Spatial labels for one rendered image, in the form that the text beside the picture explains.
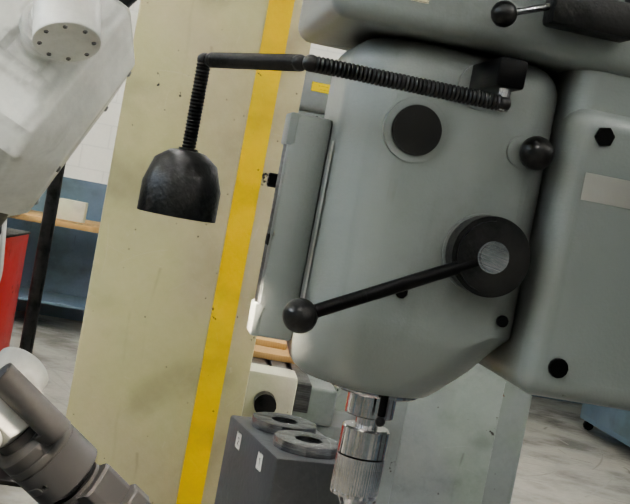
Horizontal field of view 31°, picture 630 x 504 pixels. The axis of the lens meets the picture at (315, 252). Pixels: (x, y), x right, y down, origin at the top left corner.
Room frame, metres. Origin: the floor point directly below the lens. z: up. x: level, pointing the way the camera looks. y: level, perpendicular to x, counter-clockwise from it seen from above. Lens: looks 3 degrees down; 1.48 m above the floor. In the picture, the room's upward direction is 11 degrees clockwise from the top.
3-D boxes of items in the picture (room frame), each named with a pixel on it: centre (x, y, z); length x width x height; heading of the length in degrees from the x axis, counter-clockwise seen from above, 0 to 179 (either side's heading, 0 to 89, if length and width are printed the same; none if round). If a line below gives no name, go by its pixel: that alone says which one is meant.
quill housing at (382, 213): (1.10, -0.08, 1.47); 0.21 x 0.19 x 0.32; 9
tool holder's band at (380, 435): (1.10, -0.08, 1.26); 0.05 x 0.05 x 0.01
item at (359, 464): (1.10, -0.08, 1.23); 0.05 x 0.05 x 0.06
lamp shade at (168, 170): (1.05, 0.13, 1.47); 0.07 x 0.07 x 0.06
